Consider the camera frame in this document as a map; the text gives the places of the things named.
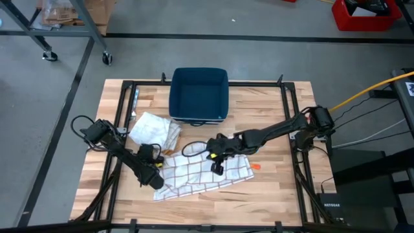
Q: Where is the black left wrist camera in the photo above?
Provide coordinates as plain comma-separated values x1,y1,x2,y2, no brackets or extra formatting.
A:
138,144,156,160

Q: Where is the black aluminium rig frame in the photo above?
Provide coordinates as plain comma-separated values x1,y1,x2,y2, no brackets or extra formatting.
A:
69,72,339,233

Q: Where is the thick yellow cable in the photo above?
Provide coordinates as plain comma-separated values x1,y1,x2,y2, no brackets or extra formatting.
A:
328,71,414,113

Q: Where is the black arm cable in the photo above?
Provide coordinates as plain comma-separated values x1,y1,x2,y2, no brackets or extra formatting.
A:
70,115,98,152
181,140,212,159

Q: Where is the plain white towel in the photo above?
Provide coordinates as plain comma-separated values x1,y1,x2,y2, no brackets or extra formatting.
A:
128,111,182,153

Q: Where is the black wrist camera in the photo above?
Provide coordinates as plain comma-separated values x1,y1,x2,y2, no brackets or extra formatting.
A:
138,144,156,160
210,162,225,177

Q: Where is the white floor cable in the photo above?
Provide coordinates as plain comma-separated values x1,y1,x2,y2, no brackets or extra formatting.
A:
331,118,407,150

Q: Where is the black equipment stand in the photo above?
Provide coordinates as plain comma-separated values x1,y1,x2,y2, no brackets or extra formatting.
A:
326,147,414,233

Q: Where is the dark grey side table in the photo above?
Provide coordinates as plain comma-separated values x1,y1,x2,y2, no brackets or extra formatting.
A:
391,69,414,137

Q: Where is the white towel with brown checks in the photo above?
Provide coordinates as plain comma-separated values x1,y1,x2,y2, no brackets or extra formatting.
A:
153,142,256,202

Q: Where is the black floor cable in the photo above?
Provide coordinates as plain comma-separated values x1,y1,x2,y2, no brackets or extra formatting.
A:
332,98,398,130
332,130,411,150

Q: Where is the grey metal cart frame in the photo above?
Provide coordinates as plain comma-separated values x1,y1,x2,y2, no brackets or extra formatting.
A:
0,0,113,65

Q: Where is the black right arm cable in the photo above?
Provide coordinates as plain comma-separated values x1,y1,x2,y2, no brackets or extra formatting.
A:
181,140,212,159

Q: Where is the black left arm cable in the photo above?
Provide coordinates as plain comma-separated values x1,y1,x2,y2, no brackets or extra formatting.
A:
70,115,98,152

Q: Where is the black Netgear network switch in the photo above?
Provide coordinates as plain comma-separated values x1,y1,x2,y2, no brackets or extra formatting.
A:
316,192,343,224

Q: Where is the clear plastic bag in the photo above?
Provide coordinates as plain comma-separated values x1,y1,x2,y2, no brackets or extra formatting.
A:
41,0,85,27

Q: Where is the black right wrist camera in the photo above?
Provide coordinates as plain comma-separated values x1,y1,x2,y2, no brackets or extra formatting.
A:
210,162,225,177

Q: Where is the navy fabric storage bin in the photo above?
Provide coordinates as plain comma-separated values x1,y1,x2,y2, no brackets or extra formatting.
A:
168,67,230,127

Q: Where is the brown cardboard box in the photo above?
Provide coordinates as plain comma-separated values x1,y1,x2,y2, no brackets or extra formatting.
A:
35,0,116,36

